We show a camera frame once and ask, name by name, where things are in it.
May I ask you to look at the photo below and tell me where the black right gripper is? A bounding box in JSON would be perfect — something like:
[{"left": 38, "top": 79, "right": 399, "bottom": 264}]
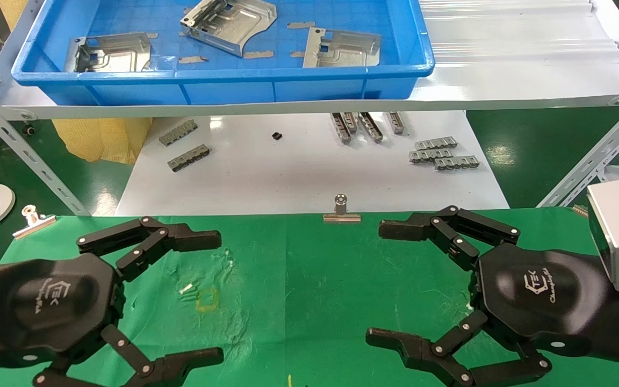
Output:
[{"left": 366, "top": 205, "right": 609, "bottom": 387}]

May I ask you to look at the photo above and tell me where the yellow mesh bag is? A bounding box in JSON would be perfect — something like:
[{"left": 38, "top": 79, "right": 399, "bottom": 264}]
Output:
[{"left": 0, "top": 0, "right": 153, "bottom": 164}]

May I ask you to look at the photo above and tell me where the clear corrugated plastic sheet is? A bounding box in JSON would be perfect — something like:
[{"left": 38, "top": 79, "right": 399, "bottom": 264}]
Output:
[{"left": 417, "top": 0, "right": 619, "bottom": 66}]

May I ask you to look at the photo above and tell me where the white lower shelf board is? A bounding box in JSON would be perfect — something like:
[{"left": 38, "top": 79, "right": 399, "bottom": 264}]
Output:
[{"left": 114, "top": 110, "right": 510, "bottom": 217}]

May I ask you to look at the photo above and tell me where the white metal rack shelf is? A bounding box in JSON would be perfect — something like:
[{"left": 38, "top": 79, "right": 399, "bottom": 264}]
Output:
[{"left": 0, "top": 0, "right": 619, "bottom": 120}]

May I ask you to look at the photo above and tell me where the blue plastic bin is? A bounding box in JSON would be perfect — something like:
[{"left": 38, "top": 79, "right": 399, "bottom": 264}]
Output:
[{"left": 11, "top": 0, "right": 435, "bottom": 106}]

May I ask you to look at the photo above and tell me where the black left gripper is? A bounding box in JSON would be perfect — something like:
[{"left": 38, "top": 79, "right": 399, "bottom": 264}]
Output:
[{"left": 0, "top": 216, "right": 225, "bottom": 387}]

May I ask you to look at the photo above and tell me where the perforated angle-iron brace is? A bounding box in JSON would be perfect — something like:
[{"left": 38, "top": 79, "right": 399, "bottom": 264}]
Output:
[
  {"left": 0, "top": 81, "right": 91, "bottom": 217},
  {"left": 536, "top": 90, "right": 619, "bottom": 209}
]

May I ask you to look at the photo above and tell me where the stamped sheet metal part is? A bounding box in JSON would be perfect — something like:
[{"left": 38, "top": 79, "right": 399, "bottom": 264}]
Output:
[
  {"left": 303, "top": 27, "right": 383, "bottom": 68},
  {"left": 179, "top": 0, "right": 278, "bottom": 58},
  {"left": 64, "top": 32, "right": 152, "bottom": 73}
]

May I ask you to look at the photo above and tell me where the grey connector strips, right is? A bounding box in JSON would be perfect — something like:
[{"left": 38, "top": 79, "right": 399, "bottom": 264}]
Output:
[{"left": 434, "top": 155, "right": 480, "bottom": 171}]

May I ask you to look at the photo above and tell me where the silver binder clip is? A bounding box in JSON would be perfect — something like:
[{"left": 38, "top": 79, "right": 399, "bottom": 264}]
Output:
[
  {"left": 12, "top": 205, "right": 56, "bottom": 239},
  {"left": 323, "top": 194, "right": 362, "bottom": 223}
]

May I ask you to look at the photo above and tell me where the green table cloth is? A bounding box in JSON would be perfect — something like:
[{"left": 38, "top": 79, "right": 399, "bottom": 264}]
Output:
[{"left": 0, "top": 207, "right": 619, "bottom": 387}]

